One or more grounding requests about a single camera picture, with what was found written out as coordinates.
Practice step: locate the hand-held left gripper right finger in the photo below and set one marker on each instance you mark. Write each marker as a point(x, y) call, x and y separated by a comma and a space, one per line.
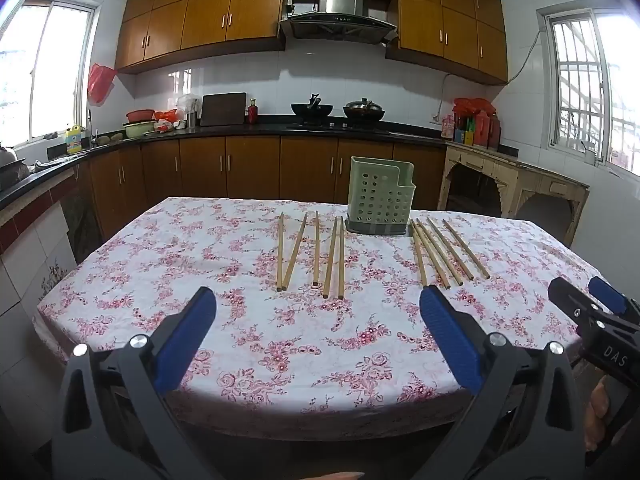
point(450, 340)

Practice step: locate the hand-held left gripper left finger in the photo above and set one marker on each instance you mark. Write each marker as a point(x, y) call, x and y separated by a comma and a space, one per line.
point(185, 340)

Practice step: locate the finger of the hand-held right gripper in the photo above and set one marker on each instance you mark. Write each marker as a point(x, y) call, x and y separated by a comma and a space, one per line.
point(607, 292)
point(565, 295)

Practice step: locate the wooden chopstick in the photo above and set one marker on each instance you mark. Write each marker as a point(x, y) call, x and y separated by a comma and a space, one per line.
point(419, 257)
point(466, 249)
point(341, 260)
point(280, 252)
point(295, 252)
point(450, 249)
point(316, 250)
point(434, 257)
point(445, 260)
point(330, 260)

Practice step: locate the green perforated utensil holder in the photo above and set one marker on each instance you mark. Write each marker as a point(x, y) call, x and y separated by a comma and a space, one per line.
point(372, 195)

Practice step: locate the person's right hand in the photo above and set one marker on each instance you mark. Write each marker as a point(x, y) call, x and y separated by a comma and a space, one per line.
point(597, 410)

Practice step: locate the person's left hand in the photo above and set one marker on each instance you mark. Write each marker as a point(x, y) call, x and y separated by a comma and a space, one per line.
point(340, 476)

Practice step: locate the pink floral tablecloth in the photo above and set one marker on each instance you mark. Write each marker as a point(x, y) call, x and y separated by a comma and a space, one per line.
point(300, 350)

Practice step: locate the worn cream side table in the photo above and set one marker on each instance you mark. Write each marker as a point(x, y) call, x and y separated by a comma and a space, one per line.
point(525, 170)

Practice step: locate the wooden base cabinets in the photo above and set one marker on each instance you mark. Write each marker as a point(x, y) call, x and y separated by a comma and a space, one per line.
point(250, 165)

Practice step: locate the colourful small boxes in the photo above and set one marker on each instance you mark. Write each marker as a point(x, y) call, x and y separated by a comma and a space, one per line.
point(457, 132)

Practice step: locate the black kitchen countertop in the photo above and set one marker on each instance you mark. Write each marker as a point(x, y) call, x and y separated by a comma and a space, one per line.
point(225, 130)

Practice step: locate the barred window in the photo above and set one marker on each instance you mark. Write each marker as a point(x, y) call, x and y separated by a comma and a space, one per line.
point(580, 75)

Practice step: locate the steel cup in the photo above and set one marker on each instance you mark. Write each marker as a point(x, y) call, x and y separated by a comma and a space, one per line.
point(191, 120)

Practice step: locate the orange plastic bag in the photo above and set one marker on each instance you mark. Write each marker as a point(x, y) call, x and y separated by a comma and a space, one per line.
point(165, 117)

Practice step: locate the yellow detergent bottle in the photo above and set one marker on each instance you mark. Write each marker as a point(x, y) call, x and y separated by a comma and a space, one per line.
point(74, 141)

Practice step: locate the red basin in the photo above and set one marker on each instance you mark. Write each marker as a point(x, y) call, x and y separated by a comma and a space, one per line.
point(140, 115)

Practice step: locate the dark cutting board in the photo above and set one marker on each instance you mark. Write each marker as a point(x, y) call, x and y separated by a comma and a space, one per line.
point(223, 109)

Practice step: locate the kitchen faucet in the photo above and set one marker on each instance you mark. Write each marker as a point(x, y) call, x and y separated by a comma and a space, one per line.
point(90, 125)

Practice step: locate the red bottle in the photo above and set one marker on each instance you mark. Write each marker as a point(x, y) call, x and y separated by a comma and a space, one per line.
point(253, 114)

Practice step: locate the white plastic bag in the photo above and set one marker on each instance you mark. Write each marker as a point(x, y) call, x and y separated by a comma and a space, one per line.
point(187, 102)

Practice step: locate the gas stove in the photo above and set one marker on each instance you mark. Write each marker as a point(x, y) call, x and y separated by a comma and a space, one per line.
point(340, 124)

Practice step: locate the black wok with lid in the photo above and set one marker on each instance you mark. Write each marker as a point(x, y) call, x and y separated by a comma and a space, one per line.
point(364, 110)

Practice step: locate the black wok with utensil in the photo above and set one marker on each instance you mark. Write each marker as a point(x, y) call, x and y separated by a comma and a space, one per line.
point(312, 109)

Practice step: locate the red hanging plastic bag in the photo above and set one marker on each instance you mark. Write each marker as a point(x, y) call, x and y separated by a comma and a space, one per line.
point(100, 85)

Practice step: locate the window with white frame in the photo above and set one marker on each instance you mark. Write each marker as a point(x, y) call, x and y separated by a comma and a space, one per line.
point(55, 70)

